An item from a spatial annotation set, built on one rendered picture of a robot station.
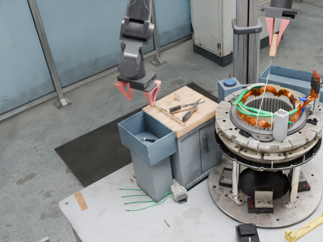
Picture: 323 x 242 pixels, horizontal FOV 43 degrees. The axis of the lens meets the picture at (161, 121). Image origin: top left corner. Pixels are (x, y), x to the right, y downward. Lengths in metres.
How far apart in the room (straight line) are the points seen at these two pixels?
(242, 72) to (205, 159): 0.45
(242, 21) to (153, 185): 0.71
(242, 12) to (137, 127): 0.60
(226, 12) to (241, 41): 1.87
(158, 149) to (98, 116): 2.05
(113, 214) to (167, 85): 2.21
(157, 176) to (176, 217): 0.15
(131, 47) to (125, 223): 0.62
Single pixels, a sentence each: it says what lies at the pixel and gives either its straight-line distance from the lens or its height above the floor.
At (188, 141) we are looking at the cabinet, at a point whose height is 0.99.
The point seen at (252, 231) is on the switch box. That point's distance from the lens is 1.29.
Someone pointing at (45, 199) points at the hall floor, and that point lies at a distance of 2.73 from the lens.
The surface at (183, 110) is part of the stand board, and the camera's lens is 1.36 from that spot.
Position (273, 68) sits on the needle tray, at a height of 1.05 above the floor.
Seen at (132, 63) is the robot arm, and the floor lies 1.35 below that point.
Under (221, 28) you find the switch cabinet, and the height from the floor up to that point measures 0.37.
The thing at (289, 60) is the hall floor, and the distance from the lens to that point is 3.85.
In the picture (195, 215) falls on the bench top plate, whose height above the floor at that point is 0.78.
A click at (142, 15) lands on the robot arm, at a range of 1.08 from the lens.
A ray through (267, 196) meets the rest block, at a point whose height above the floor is 0.85.
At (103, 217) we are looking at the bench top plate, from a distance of 1.45.
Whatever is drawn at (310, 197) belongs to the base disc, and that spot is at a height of 0.80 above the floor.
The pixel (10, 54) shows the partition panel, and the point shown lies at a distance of 3.24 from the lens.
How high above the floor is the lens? 1.86
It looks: 37 degrees down
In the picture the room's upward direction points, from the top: 7 degrees counter-clockwise
